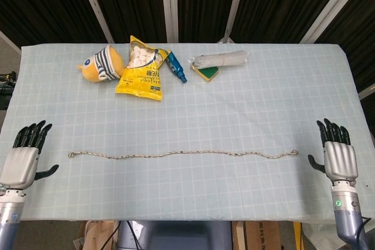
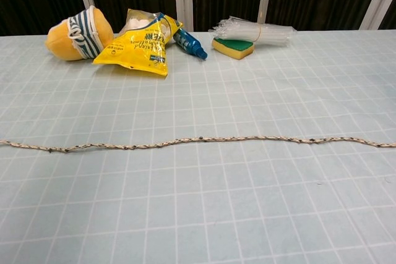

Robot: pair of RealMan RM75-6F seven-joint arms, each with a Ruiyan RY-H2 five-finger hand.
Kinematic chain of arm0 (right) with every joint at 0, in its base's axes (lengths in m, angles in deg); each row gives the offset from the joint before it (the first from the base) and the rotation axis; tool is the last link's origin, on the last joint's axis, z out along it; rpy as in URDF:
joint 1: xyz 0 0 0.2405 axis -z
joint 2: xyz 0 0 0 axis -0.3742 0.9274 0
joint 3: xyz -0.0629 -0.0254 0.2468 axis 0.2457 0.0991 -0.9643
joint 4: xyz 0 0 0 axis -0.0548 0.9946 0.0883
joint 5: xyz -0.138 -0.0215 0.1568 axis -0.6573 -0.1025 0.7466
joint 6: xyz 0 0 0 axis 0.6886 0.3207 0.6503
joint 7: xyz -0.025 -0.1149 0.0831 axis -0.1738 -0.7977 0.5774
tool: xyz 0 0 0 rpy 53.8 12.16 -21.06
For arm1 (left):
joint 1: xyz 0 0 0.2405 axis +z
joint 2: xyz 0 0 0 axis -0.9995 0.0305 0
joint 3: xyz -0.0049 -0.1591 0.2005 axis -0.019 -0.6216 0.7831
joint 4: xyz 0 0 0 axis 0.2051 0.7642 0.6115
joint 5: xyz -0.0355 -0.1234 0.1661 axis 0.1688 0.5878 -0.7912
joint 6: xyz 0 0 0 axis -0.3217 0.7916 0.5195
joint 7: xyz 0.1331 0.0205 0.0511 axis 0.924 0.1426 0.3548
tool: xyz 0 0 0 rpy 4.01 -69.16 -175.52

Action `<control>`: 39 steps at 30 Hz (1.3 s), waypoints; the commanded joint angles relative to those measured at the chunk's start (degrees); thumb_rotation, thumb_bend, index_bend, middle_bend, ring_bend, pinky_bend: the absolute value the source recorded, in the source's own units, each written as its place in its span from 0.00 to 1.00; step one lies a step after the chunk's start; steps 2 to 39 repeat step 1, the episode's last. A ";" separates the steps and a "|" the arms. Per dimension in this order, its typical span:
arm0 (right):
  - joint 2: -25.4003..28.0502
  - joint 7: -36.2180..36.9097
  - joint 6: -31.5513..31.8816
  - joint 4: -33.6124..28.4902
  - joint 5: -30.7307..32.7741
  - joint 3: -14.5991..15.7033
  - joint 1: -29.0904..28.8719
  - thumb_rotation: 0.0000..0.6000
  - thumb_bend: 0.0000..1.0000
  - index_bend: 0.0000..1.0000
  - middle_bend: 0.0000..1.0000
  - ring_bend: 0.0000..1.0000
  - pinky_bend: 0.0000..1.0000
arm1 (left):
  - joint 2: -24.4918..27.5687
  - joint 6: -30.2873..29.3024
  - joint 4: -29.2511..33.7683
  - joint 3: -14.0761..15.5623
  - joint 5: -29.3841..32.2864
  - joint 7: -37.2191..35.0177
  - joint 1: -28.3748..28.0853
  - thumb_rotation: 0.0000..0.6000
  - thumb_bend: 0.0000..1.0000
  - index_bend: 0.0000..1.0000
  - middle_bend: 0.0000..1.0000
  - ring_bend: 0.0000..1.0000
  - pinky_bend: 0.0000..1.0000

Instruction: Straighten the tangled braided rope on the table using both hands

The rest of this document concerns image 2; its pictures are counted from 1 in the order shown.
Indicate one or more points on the blue tube with cap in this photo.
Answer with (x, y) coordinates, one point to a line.
(188, 43)

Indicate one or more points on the yellow green sponge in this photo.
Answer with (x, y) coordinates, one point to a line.
(235, 48)

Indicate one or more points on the yellow marshmallow bag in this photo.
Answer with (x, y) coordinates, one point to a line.
(136, 50)

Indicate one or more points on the clear plastic straw bundle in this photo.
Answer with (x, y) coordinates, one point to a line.
(272, 33)

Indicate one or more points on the light blue checked tablecloth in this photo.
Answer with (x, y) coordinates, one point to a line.
(278, 199)

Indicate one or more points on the yellow plush toy striped hat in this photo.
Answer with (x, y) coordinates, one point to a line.
(58, 43)

